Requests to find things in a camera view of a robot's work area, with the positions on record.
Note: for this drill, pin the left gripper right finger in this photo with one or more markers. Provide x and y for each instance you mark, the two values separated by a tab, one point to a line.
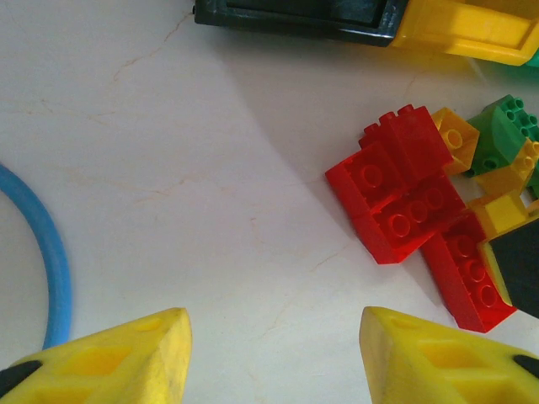
442	370

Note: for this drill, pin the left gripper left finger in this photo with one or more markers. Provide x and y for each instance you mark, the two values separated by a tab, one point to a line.
105	370

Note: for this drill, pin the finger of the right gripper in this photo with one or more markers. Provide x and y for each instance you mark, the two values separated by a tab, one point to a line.
520	269

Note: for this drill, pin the yellow lego brick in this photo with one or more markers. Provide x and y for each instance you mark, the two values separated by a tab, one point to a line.
511	172
457	143
503	212

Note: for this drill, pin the long red lego brick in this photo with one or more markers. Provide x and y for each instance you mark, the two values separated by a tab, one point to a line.
459	286

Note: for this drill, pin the green lego brick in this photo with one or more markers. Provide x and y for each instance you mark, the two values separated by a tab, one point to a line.
492	139
520	111

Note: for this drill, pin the yellow plastic bin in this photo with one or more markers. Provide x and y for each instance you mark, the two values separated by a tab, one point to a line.
463	29

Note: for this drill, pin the black plastic bin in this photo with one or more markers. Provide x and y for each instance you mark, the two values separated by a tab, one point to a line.
295	25

